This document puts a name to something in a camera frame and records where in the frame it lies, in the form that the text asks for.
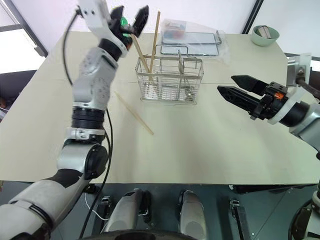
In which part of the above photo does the pale green bowl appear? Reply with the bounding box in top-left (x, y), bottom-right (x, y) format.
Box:
top-left (250, 24), bottom-right (280, 48)

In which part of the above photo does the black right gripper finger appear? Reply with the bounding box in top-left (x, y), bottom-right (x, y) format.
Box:
top-left (230, 74), bottom-right (269, 96)
top-left (216, 85), bottom-right (264, 116)

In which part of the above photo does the grey brown small object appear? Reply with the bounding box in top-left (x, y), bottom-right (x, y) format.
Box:
top-left (256, 25), bottom-right (273, 39)

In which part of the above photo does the black table foot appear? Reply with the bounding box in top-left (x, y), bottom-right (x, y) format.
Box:
top-left (228, 198), bottom-right (251, 240)
top-left (99, 195), bottom-right (113, 227)

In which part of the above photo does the metal wire basket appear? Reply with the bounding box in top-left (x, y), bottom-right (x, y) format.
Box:
top-left (135, 48), bottom-right (204, 105)

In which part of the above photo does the silver robot thigh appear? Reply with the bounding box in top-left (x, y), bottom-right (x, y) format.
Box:
top-left (102, 187), bottom-right (152, 234)
top-left (177, 189), bottom-right (208, 240)

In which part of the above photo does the wooden chopstick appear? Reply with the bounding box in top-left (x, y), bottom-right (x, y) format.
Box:
top-left (113, 90), bottom-right (155, 136)
top-left (148, 10), bottom-right (161, 82)
top-left (132, 36), bottom-right (152, 76)

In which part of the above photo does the dark vertical post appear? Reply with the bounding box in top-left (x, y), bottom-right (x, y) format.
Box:
top-left (240, 0), bottom-right (265, 35)

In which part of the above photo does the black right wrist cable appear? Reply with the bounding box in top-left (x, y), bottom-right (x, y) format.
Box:
top-left (295, 70), bottom-right (320, 102)

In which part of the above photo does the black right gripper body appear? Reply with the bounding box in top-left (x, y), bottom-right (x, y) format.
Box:
top-left (249, 81), bottom-right (289, 122)

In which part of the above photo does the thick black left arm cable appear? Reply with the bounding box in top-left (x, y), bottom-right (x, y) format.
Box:
top-left (79, 108), bottom-right (114, 240)

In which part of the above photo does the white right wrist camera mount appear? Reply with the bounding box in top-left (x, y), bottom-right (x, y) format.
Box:
top-left (267, 53), bottom-right (313, 125)

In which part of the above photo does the dark window frame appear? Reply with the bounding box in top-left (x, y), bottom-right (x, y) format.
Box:
top-left (0, 0), bottom-right (49, 59)

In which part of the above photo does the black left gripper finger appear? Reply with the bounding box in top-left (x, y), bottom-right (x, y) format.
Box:
top-left (110, 6), bottom-right (125, 22)
top-left (131, 5), bottom-right (150, 39)

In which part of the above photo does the thin white cable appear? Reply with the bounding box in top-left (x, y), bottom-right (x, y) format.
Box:
top-left (84, 191), bottom-right (109, 221)

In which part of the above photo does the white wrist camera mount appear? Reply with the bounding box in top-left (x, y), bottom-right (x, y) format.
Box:
top-left (76, 0), bottom-right (130, 55)
top-left (267, 53), bottom-right (313, 125)

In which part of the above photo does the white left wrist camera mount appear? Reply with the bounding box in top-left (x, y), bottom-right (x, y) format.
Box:
top-left (76, 0), bottom-right (130, 55)

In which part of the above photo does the colourful small box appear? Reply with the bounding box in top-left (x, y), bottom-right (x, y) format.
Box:
top-left (163, 21), bottom-right (188, 38)

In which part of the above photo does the thin black left wrist cable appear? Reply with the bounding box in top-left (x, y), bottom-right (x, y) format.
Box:
top-left (62, 6), bottom-right (85, 86)

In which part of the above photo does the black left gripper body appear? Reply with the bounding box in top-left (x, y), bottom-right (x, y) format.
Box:
top-left (108, 14), bottom-right (138, 38)

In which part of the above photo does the dark rounded robot torso edge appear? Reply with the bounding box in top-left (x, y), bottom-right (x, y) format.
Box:
top-left (81, 229), bottom-right (192, 240)

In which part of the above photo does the metal spoon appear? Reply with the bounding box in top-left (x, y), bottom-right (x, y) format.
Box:
top-left (177, 57), bottom-right (195, 99)

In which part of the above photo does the clear plastic bag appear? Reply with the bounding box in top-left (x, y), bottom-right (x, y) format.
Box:
top-left (159, 18), bottom-right (231, 65)

